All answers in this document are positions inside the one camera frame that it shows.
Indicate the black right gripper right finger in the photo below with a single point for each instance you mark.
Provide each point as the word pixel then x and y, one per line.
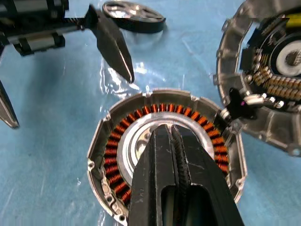
pixel 207 179

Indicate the silver spoked rotor disc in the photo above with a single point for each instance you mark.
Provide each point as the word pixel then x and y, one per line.
pixel 131 14

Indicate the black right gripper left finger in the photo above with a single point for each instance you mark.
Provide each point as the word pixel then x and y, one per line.
pixel 152 176

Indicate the silver motor housing lid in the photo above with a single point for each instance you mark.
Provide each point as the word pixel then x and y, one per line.
pixel 235 47

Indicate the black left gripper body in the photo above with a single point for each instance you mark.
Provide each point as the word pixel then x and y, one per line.
pixel 35 30

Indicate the blue plastic table sheet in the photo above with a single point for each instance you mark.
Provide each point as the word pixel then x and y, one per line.
pixel 47 164

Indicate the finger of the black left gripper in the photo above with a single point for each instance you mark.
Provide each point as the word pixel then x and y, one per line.
pixel 113 47
pixel 5 113

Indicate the motor housing with copper coils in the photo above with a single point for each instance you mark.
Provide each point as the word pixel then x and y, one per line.
pixel 110 150

